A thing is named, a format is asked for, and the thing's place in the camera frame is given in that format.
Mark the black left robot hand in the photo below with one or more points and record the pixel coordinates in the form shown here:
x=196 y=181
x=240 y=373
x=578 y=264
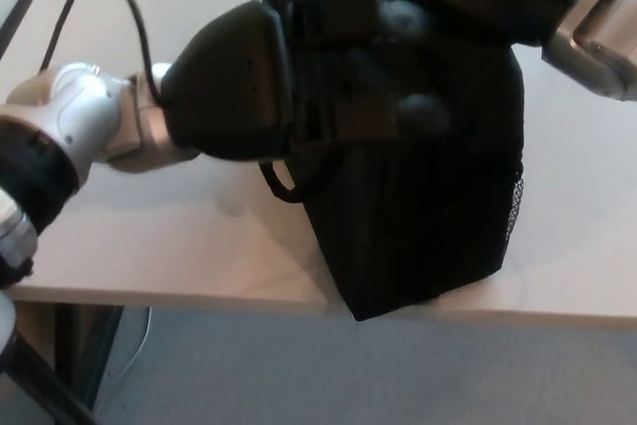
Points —
x=234 y=86

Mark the black fabric lunch bag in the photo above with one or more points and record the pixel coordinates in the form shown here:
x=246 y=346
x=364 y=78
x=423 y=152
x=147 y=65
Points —
x=423 y=226

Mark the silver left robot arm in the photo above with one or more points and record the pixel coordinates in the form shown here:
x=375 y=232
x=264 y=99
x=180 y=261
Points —
x=74 y=111

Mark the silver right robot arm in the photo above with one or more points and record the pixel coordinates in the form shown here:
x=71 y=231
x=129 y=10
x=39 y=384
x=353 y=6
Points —
x=597 y=32

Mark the black metal table leg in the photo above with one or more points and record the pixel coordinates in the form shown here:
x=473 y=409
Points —
x=94 y=345

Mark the black slanted frame bar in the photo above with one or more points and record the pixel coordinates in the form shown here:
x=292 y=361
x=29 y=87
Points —
x=45 y=390

